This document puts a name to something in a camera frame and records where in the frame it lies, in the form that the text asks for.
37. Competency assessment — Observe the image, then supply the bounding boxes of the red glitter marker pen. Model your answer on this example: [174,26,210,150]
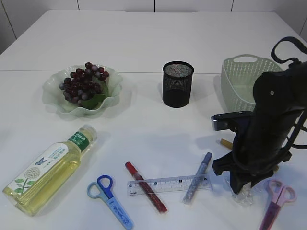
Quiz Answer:
[125,161,167,213]

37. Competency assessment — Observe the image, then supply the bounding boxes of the yellow tea drink bottle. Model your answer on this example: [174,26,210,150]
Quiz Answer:
[2,125,97,216]

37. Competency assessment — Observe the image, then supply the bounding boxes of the clear plastic ruler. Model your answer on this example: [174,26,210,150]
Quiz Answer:
[127,174,212,196]

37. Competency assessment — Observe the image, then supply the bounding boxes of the blue safety scissors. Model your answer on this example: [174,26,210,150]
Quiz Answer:
[87,175,133,230]

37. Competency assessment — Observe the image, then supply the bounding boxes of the green plastic woven basket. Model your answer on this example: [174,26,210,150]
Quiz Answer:
[221,54,282,112]

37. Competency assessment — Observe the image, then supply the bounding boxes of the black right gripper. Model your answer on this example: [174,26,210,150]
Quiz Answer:
[212,71,302,194]

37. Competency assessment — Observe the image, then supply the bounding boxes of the pink purple safety scissors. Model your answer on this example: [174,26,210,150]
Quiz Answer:
[259,180,297,230]

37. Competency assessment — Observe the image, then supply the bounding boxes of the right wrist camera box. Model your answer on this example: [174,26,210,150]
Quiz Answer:
[211,111,253,132]

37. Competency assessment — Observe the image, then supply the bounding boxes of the green glass wavy plate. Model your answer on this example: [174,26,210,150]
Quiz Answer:
[42,63,123,117]

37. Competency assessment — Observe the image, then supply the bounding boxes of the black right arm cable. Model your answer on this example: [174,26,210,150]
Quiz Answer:
[270,36,307,149]

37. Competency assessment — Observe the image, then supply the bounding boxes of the gold glitter marker pen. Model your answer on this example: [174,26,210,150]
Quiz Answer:
[220,138,233,149]

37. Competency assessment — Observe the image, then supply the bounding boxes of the blue glitter marker pen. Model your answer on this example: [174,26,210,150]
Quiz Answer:
[182,152,212,205]

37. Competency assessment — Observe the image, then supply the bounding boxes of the clear plastic sheet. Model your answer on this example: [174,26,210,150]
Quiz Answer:
[224,176,261,207]

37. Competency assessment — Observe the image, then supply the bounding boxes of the black mesh pen holder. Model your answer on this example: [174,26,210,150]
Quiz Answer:
[162,61,194,108]

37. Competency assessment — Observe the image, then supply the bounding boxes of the purple artificial grape bunch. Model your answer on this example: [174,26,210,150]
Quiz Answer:
[59,62,109,110]

